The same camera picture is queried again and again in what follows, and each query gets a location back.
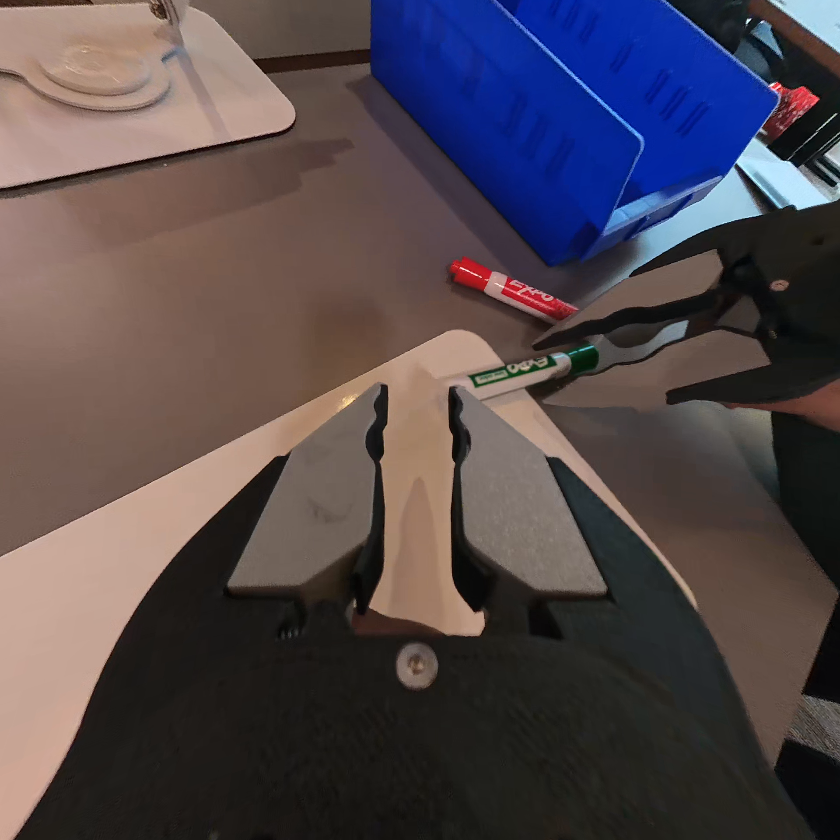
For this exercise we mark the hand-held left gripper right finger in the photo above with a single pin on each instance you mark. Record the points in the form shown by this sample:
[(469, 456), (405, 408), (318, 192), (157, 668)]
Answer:
[(518, 518)]

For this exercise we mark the red box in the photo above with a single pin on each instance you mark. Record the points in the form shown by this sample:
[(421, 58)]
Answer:
[(797, 111)]

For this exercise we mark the white whiteboard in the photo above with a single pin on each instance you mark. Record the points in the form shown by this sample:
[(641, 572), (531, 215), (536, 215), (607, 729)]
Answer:
[(216, 98), (131, 590)]

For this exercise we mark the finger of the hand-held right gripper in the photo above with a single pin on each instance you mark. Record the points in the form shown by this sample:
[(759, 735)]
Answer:
[(709, 367), (656, 285)]

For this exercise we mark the blue plastic bin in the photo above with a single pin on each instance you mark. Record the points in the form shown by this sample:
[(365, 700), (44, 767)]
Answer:
[(499, 98)]

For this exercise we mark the person's right hand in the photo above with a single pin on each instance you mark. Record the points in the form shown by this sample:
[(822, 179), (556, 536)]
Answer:
[(814, 405)]

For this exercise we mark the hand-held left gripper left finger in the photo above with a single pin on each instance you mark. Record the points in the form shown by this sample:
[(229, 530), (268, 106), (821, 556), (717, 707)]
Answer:
[(308, 518)]

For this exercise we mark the red whiteboard marker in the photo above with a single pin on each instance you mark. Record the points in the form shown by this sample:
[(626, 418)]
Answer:
[(512, 289)]

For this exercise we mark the green whiteboard marker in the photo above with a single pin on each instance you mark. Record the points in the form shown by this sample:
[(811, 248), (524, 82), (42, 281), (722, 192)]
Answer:
[(525, 371)]

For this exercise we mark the white sheet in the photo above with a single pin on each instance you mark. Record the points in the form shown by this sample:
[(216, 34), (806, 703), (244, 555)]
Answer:
[(781, 180)]

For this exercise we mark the wooden desk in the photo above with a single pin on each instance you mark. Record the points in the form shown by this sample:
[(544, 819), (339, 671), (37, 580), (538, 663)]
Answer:
[(807, 33)]

